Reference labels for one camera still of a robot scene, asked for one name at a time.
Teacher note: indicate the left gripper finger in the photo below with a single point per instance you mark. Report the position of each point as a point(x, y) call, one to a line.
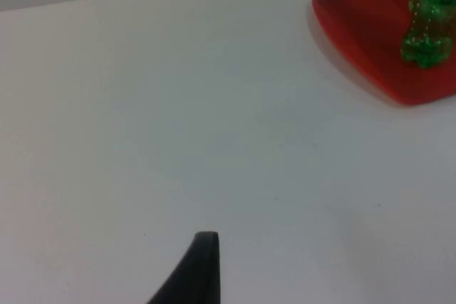
point(199, 275)

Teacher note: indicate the red tray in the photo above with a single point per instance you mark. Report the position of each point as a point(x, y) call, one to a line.
point(370, 26)

